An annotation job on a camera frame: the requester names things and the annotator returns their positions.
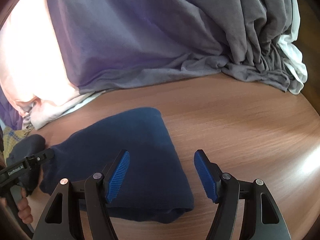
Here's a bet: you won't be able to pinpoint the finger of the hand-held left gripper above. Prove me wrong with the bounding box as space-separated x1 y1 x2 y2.
25 148 54 170

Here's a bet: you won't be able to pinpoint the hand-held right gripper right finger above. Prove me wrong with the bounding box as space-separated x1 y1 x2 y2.
194 149 292 240

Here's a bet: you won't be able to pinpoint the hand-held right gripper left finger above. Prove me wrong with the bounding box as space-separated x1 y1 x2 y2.
32 149 130 240

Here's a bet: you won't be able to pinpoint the navy blue pants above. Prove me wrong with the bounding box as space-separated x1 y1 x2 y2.
40 107 195 224

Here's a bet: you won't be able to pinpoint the person's left hand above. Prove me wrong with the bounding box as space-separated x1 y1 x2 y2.
16 187 34 225

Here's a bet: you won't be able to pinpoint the yellow plaid fringed scarf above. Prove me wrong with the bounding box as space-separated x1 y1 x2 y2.
1 126 28 159

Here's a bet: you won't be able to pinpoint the purple grey curtain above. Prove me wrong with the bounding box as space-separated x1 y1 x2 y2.
42 0 304 93
0 90 24 130

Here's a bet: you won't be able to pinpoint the pink curtain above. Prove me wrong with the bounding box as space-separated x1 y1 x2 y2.
0 0 105 130

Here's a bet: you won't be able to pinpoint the white curtain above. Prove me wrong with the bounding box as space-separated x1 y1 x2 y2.
277 0 308 95

